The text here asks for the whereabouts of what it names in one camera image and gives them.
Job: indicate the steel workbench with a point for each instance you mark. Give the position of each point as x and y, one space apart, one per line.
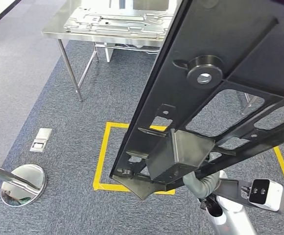
56 30

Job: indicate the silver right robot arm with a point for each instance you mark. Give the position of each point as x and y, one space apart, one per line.
229 220

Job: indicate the black plastic panel part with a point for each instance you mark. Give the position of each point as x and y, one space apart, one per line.
193 39

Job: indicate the silver sheet metal panel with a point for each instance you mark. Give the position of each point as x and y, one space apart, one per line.
119 24

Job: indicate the white cabinet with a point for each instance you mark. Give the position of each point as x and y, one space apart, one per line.
108 53

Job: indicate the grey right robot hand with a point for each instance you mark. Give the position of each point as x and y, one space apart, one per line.
192 188

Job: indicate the metal floor socket box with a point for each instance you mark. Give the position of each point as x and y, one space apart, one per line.
42 134

